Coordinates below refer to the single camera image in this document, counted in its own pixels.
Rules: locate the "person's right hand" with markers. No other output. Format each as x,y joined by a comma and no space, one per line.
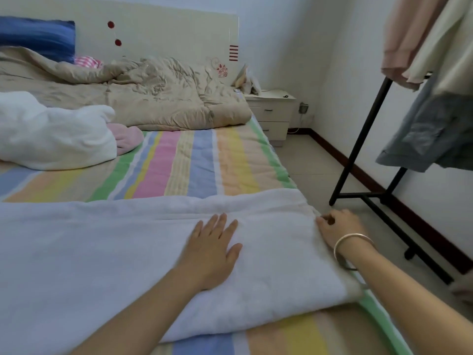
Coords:
340,227

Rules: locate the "person's left hand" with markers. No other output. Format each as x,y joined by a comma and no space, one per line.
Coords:
207,255

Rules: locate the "white towel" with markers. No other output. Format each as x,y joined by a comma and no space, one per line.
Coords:
111,270

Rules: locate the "pink fleece blanket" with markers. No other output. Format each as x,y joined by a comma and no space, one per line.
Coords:
127,136

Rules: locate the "cream fleece blanket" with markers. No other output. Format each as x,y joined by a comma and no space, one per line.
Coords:
52,133

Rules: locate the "person's right forearm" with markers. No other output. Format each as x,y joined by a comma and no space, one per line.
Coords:
414,307

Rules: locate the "person's left forearm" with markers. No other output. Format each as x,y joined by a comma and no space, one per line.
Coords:
133,321

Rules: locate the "dark brown baseboard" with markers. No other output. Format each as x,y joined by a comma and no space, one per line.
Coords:
384,196

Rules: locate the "black clothes rack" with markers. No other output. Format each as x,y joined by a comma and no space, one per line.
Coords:
362,140

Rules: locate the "striped pastel bed sheet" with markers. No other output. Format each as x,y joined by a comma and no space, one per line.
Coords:
192,162

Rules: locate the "grey hanging garment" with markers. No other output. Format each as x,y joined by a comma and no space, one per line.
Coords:
429,133

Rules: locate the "white nightstand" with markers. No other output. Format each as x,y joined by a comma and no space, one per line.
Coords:
272,114

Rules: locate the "beige quilt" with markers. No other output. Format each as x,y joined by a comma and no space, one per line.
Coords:
162,92

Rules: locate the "cream plush toy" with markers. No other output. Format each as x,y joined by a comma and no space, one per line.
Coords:
247,81

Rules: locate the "pink hanging garment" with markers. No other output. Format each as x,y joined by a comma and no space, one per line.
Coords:
410,33

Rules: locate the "cream hanging garment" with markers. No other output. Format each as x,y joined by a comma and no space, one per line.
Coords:
443,48

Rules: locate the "white headboard with red dots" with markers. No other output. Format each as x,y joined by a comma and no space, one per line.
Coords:
170,33

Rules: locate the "pink patterned pillow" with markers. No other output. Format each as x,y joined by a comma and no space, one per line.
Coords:
88,62

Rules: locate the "blue pillow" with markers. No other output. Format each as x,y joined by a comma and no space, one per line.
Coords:
37,37

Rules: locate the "black wall plug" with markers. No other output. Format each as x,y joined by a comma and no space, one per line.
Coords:
303,108

